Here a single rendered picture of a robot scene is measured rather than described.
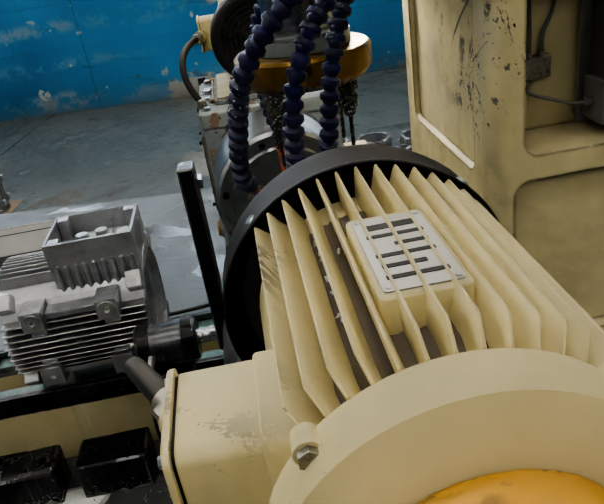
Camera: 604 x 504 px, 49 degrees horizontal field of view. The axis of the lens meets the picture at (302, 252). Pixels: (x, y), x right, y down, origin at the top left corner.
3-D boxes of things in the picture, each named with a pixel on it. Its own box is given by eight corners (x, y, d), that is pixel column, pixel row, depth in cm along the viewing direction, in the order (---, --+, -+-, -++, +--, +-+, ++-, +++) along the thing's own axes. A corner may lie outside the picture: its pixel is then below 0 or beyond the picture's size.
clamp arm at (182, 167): (238, 334, 90) (198, 158, 78) (239, 347, 87) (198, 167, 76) (213, 339, 90) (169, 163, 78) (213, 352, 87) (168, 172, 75)
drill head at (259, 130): (332, 185, 153) (318, 77, 142) (367, 256, 121) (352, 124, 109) (226, 205, 152) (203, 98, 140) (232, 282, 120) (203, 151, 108)
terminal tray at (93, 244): (149, 244, 101) (137, 201, 98) (143, 278, 92) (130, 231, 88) (71, 259, 101) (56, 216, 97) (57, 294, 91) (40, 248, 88)
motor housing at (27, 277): (173, 313, 112) (145, 212, 103) (168, 383, 95) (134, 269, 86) (55, 336, 111) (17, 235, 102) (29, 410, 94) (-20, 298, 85)
